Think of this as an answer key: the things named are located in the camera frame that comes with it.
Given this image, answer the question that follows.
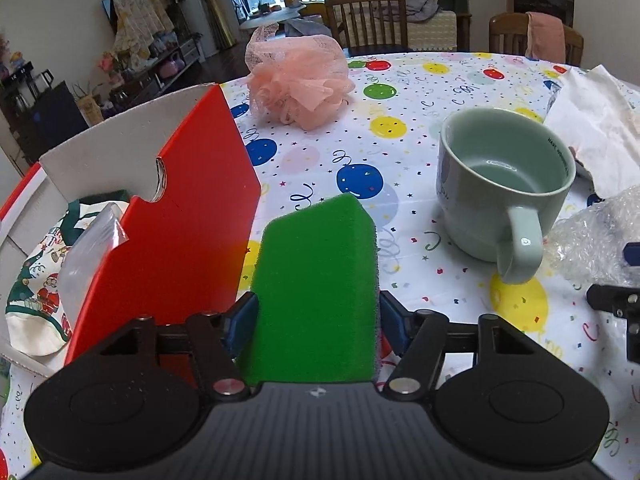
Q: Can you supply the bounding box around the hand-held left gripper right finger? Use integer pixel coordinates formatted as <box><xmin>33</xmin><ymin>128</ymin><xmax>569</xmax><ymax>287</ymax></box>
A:
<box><xmin>378</xmin><ymin>290</ymin><xmax>552</xmax><ymax>404</ymax></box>

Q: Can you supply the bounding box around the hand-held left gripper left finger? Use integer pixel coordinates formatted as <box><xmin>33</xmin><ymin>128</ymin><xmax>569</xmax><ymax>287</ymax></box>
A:
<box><xmin>100</xmin><ymin>292</ymin><xmax>259</xmax><ymax>404</ymax></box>

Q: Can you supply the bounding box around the green sponge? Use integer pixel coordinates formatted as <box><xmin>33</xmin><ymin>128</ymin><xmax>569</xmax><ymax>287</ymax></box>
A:
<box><xmin>235</xmin><ymin>192</ymin><xmax>382</xmax><ymax>385</ymax></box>

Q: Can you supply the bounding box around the red cardboard box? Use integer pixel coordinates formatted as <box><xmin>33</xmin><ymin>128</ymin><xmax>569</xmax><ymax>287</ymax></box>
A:
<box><xmin>0</xmin><ymin>82</ymin><xmax>262</xmax><ymax>378</ymax></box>

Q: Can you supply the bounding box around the white tissue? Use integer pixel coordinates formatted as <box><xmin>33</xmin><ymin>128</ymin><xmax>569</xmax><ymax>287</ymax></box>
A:
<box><xmin>542</xmin><ymin>64</ymin><xmax>640</xmax><ymax>200</ymax></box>

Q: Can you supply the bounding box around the clear bubble wrap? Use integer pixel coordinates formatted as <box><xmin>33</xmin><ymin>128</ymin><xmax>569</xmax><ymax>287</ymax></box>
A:
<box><xmin>547</xmin><ymin>185</ymin><xmax>640</xmax><ymax>291</ymax></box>

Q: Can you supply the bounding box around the pale green mug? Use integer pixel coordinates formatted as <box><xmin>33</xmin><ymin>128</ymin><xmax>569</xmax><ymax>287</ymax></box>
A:
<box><xmin>436</xmin><ymin>106</ymin><xmax>578</xmax><ymax>285</ymax></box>

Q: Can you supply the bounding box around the clear plastic bag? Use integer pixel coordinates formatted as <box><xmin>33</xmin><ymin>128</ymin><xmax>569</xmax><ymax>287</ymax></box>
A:
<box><xmin>57</xmin><ymin>205</ymin><xmax>132</xmax><ymax>331</ymax></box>

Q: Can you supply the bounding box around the balloon print tablecloth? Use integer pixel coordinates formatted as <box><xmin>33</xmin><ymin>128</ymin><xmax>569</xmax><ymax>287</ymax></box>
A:
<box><xmin>0</xmin><ymin>52</ymin><xmax>640</xmax><ymax>480</ymax></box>

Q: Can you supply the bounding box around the festive print cloth bag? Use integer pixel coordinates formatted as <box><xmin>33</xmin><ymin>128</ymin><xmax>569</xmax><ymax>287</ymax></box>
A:
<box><xmin>4</xmin><ymin>199</ymin><xmax>131</xmax><ymax>357</ymax></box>

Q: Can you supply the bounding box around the pink towel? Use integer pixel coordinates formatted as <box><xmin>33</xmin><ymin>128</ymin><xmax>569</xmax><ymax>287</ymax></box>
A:
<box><xmin>525</xmin><ymin>11</ymin><xmax>568</xmax><ymax>64</ymax></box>

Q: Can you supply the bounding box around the pink mesh bath loofah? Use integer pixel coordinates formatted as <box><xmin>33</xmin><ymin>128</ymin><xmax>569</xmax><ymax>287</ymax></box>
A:
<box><xmin>244</xmin><ymin>24</ymin><xmax>353</xmax><ymax>131</ymax></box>

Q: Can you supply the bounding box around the wooden chair with towel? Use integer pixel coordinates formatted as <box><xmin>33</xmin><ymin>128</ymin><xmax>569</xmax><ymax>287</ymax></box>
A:
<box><xmin>489</xmin><ymin>12</ymin><xmax>584</xmax><ymax>67</ymax></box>

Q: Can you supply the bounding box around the brown paper bag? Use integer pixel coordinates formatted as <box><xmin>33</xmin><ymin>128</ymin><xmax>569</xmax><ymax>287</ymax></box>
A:
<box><xmin>75</xmin><ymin>95</ymin><xmax>104</xmax><ymax>127</ymax></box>

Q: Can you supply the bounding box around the grey media cabinet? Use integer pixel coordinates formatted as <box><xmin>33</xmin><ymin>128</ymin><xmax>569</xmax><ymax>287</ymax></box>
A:
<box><xmin>109</xmin><ymin>34</ymin><xmax>202</xmax><ymax>107</ymax></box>

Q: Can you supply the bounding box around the black cabinet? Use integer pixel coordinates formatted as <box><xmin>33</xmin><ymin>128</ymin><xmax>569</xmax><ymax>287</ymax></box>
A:
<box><xmin>0</xmin><ymin>80</ymin><xmax>90</xmax><ymax>166</ymax></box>

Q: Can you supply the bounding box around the pink flower bouquet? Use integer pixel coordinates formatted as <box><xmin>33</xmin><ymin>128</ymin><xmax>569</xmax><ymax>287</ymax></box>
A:
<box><xmin>96</xmin><ymin>51</ymin><xmax>125</xmax><ymax>87</ymax></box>

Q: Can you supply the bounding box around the sofa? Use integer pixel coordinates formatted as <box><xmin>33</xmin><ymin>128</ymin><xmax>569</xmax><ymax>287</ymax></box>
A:
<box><xmin>350</xmin><ymin>0</ymin><xmax>472</xmax><ymax>52</ymax></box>

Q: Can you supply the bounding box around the white coffee table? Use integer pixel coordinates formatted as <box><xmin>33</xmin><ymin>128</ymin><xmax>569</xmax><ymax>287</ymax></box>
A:
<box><xmin>239</xmin><ymin>4</ymin><xmax>307</xmax><ymax>32</ymax></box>

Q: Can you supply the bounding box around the wooden dining chair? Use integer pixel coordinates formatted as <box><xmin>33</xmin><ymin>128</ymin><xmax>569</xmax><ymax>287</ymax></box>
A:
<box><xmin>325</xmin><ymin>0</ymin><xmax>409</xmax><ymax>57</ymax></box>

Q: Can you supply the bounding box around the grey cloth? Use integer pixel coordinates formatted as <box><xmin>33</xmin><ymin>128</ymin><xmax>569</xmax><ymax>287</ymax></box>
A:
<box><xmin>399</xmin><ymin>0</ymin><xmax>442</xmax><ymax>24</ymax></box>

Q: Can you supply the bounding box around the floral cloth cover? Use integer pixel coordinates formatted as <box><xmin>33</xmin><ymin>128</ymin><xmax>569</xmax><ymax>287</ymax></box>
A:
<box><xmin>102</xmin><ymin>0</ymin><xmax>174</xmax><ymax>61</ymax></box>

